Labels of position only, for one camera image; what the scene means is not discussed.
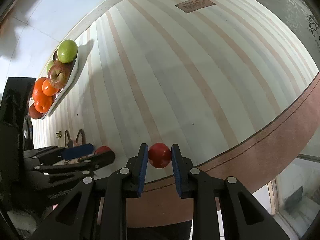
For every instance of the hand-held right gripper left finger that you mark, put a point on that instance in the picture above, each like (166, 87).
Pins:
(143, 170)

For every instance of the red and green apple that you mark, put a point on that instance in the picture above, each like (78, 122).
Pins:
(58, 75)

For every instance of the small orange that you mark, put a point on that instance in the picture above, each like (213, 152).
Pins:
(38, 87)
(50, 88)

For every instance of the large orange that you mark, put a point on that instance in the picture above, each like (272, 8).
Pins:
(43, 103)

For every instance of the oval floral ceramic plate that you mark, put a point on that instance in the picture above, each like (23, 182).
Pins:
(65, 90)

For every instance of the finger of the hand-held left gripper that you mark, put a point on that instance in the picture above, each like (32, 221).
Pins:
(100, 158)
(77, 151)

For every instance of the red cherry tomato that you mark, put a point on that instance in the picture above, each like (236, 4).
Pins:
(102, 150)
(160, 155)

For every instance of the dark red apple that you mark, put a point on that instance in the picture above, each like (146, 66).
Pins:
(35, 112)

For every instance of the striped cat print table mat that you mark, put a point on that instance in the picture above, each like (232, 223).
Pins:
(187, 80)

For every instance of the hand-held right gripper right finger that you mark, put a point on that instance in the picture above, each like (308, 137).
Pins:
(175, 170)

